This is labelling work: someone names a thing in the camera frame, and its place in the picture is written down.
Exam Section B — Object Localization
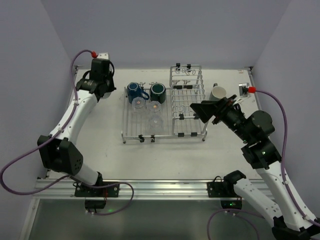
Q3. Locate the silver wire dish rack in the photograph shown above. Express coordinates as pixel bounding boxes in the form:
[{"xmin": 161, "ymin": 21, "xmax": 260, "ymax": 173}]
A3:
[{"xmin": 121, "ymin": 63, "xmax": 208, "ymax": 143}]

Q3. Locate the clear glass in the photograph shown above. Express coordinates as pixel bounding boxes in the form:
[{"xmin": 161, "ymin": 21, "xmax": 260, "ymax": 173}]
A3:
[
  {"xmin": 131, "ymin": 97, "xmax": 147, "ymax": 114},
  {"xmin": 147, "ymin": 115, "xmax": 164, "ymax": 134},
  {"xmin": 147, "ymin": 101, "xmax": 162, "ymax": 115}
]

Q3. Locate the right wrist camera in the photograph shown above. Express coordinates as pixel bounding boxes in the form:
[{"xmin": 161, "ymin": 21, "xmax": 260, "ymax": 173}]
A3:
[{"xmin": 235, "ymin": 82, "xmax": 250, "ymax": 104}]

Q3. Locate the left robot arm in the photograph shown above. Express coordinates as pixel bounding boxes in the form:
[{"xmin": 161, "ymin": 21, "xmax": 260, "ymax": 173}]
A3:
[{"xmin": 37, "ymin": 53, "xmax": 116, "ymax": 186}]

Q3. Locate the aluminium frame rail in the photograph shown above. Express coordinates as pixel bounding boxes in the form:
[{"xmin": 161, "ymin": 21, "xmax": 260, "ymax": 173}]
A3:
[{"xmin": 32, "ymin": 177, "xmax": 297, "ymax": 201}]

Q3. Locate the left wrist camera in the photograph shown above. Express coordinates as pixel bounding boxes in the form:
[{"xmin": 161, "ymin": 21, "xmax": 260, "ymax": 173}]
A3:
[{"xmin": 97, "ymin": 52, "xmax": 110, "ymax": 60}]

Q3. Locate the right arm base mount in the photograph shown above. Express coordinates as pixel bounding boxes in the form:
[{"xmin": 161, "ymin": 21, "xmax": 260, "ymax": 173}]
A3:
[{"xmin": 206, "ymin": 176, "xmax": 243, "ymax": 210}]

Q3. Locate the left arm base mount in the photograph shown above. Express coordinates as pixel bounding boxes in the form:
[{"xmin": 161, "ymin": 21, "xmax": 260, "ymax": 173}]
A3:
[{"xmin": 72, "ymin": 181, "xmax": 120, "ymax": 213}]

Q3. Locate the clear glass front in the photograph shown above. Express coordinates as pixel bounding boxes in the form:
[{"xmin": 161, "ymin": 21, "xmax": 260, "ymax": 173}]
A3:
[{"xmin": 147, "ymin": 115, "xmax": 164, "ymax": 134}]

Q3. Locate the grey blue mug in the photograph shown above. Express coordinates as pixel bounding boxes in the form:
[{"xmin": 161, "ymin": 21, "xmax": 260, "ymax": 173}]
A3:
[{"xmin": 209, "ymin": 83, "xmax": 227, "ymax": 102}]

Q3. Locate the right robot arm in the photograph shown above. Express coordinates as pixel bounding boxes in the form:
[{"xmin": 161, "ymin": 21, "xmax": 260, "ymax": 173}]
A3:
[{"xmin": 190, "ymin": 95, "xmax": 320, "ymax": 240}]

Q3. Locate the dark green mug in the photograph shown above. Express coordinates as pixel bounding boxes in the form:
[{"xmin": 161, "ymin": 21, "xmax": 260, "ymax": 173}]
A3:
[{"xmin": 150, "ymin": 83, "xmax": 167, "ymax": 104}]

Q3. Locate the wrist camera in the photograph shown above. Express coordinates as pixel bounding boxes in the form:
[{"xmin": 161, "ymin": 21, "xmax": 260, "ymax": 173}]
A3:
[
  {"xmin": 97, "ymin": 52, "xmax": 110, "ymax": 60},
  {"xmin": 235, "ymin": 82, "xmax": 250, "ymax": 104}
]

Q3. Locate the dark blue mug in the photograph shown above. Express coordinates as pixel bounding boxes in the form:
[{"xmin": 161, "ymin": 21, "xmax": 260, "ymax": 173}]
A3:
[{"xmin": 126, "ymin": 82, "xmax": 150, "ymax": 104}]

